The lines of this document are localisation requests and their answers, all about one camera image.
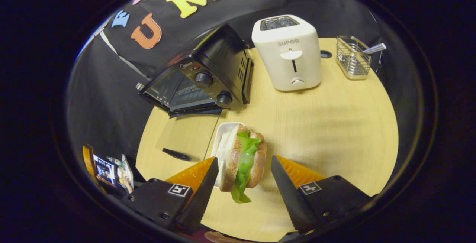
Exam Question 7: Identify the black electric oven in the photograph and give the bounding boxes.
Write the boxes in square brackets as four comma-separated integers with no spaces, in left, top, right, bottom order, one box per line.
[136,24,255,162]

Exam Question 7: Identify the lettuce sandwich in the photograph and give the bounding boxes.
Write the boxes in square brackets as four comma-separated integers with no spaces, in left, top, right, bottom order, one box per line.
[216,124,267,204]

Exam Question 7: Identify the lit monitor screen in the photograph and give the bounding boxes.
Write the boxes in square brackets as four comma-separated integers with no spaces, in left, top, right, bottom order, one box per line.
[93,155,117,185]

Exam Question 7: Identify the white rectangular tray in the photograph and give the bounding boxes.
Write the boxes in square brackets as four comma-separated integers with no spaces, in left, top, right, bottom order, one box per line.
[210,122,246,190]

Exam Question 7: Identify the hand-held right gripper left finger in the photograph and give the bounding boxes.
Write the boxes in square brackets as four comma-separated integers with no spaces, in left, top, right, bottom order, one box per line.
[128,157,219,233]

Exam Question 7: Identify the silver metal utensil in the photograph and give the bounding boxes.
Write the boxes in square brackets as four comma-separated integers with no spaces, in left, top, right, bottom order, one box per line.
[362,42,387,54]

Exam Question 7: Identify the white toaster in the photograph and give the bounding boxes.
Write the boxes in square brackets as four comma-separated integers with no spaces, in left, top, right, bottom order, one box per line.
[251,14,322,92]

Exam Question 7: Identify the black backdrop cloth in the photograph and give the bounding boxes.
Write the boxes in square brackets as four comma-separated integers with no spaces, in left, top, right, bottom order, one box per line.
[67,0,421,186]

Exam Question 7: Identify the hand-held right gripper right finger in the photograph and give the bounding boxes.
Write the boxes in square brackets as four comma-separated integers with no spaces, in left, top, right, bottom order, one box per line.
[271,155,372,234]

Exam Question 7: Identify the orange object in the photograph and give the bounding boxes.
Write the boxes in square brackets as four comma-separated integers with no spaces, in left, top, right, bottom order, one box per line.
[82,145,97,190]

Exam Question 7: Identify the metal wire basket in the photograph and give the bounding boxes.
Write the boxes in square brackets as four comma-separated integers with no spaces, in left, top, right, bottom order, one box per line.
[336,36,373,80]

